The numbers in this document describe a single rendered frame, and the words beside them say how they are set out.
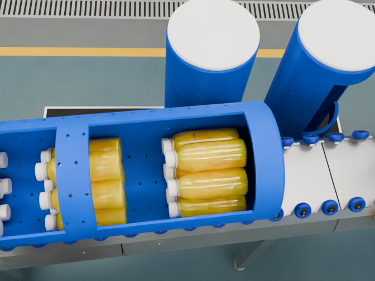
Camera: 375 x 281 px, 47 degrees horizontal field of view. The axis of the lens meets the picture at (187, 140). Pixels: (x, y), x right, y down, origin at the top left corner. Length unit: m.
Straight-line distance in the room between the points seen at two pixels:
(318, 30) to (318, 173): 0.44
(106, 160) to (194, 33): 0.54
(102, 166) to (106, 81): 1.55
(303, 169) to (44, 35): 1.88
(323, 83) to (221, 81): 0.32
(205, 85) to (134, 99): 1.13
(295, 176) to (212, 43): 0.45
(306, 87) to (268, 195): 0.58
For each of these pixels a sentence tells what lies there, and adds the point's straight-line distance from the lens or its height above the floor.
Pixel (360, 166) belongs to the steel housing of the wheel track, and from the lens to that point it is 1.33.
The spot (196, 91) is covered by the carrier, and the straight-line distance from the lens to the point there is 1.34.
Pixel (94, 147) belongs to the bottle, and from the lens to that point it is 1.01.
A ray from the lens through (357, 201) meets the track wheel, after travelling 1.22.
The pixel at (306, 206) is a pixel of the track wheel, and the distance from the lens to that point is 1.17.
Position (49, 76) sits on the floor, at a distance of 2.54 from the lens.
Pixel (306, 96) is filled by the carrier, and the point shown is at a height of 0.86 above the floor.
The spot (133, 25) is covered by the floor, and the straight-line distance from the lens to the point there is 2.70.
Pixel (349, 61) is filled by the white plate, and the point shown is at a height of 1.04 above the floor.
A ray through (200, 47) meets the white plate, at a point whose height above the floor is 1.04.
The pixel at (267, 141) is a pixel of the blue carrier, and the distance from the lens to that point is 0.92.
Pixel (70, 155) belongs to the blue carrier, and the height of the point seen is 1.23.
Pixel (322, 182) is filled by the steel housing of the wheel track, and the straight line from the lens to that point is 1.27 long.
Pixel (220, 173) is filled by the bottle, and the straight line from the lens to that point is 0.98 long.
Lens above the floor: 2.03
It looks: 64 degrees down
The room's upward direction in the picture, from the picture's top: 8 degrees clockwise
